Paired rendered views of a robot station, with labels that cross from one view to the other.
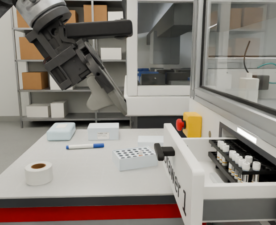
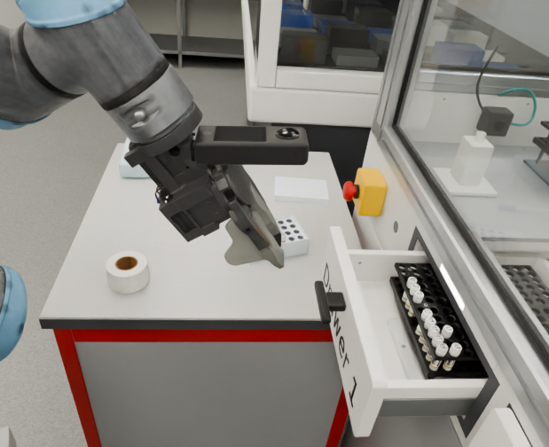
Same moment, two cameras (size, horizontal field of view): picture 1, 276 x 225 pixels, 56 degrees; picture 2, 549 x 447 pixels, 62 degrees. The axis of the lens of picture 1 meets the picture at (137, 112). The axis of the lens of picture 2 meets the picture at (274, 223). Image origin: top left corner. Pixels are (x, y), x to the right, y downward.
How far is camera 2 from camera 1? 0.28 m
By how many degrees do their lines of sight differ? 25
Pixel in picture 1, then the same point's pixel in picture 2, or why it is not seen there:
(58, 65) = (184, 209)
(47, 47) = (162, 175)
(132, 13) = not seen: outside the picture
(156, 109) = (306, 113)
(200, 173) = (382, 387)
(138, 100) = (276, 96)
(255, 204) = (442, 403)
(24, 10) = (124, 126)
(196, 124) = (377, 198)
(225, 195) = (407, 395)
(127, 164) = not seen: hidden behind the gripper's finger
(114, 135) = not seen: hidden behind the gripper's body
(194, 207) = (367, 414)
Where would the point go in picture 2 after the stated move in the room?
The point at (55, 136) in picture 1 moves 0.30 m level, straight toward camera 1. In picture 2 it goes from (134, 172) to (152, 251)
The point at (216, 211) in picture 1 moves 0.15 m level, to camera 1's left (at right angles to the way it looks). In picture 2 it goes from (393, 410) to (269, 406)
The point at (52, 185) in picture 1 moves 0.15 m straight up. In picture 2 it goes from (151, 294) to (144, 225)
